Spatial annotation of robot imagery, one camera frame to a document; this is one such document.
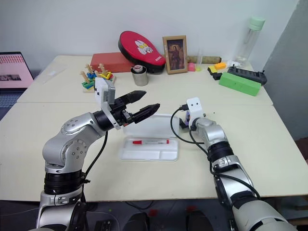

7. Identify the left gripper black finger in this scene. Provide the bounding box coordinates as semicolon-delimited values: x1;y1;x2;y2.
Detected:
131;103;161;124
115;90;147;107

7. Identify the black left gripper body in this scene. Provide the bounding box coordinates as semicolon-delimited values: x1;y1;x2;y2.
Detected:
109;97;135;127

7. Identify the red marker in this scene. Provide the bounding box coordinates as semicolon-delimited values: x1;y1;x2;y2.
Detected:
132;139;170;146

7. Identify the metal cup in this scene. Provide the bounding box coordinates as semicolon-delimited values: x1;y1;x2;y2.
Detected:
130;66;149;87

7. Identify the wooden shape stacking toy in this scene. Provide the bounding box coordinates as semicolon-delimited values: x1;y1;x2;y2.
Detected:
80;63;116;93

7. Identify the red rectangular box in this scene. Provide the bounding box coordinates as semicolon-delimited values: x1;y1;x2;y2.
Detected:
90;52;134;73

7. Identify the red black oval pad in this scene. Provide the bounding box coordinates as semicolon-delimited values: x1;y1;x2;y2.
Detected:
117;30;167;74

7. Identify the green rectangular box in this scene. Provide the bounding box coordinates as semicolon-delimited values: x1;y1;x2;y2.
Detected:
218;71;262;97

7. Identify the brown cardboard tube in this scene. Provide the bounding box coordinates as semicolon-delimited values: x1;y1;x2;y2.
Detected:
187;55;222;64

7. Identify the black slotted rack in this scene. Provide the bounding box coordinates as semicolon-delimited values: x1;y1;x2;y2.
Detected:
227;65;268;86

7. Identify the dark rounded foot shape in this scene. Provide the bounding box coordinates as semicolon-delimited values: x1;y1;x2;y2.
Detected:
127;212;150;231

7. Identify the clear bottle with green lid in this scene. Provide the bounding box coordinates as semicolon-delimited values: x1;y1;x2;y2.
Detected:
236;16;266;67

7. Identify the open laptop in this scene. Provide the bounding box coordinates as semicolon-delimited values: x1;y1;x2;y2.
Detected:
0;51;35;121

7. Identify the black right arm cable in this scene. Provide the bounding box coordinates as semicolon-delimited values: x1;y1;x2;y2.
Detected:
170;103;262;201

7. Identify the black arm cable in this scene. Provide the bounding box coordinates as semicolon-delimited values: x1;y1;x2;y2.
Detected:
170;103;262;201
80;130;108;205

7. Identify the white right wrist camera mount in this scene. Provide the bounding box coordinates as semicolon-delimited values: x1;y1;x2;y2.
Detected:
186;97;204;128

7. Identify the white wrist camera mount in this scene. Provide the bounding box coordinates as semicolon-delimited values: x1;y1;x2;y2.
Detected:
186;97;204;128
94;77;122;131

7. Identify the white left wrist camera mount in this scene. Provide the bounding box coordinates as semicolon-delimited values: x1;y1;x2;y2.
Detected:
94;77;122;131

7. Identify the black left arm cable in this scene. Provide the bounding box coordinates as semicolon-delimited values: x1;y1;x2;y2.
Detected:
80;130;108;205

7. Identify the wooden picture frame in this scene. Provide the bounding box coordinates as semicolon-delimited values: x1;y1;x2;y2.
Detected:
162;35;189;75

